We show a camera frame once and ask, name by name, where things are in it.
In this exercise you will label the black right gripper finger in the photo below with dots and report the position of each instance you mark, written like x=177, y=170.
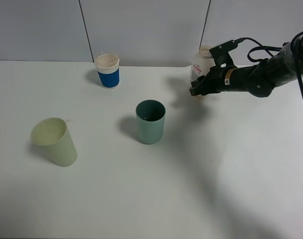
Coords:
x=203, y=85

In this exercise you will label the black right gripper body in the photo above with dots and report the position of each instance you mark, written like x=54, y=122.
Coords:
x=252, y=79

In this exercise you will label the clear plastic drink bottle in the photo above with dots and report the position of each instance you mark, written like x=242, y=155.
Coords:
x=201, y=64

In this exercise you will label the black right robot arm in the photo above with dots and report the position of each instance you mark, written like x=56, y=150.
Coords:
x=286, y=65

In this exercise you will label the teal green plastic cup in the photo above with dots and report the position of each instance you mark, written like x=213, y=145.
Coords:
x=150, y=118

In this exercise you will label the blue paper cup white rim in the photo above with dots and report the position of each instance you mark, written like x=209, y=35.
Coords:
x=107, y=66

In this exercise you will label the light green plastic cup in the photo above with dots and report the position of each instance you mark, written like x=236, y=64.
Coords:
x=53, y=137

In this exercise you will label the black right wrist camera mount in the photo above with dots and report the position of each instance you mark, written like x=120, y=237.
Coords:
x=220, y=54

